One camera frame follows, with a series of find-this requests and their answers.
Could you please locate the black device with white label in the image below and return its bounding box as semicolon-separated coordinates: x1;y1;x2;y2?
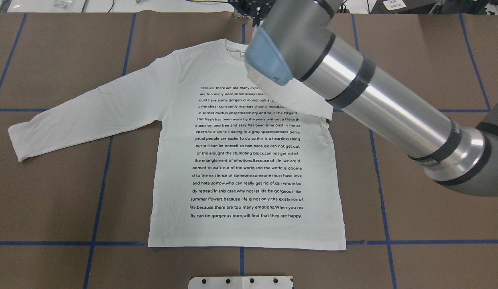
370;0;437;14

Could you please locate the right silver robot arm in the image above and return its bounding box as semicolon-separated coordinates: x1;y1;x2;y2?
246;0;498;196

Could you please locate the white long sleeve printed shirt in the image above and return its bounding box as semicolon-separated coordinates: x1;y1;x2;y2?
8;39;346;250

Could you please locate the white camera mast pedestal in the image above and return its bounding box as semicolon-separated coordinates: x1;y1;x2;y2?
188;276;294;289

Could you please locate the clear plastic document sleeve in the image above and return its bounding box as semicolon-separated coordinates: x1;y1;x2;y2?
0;0;88;13

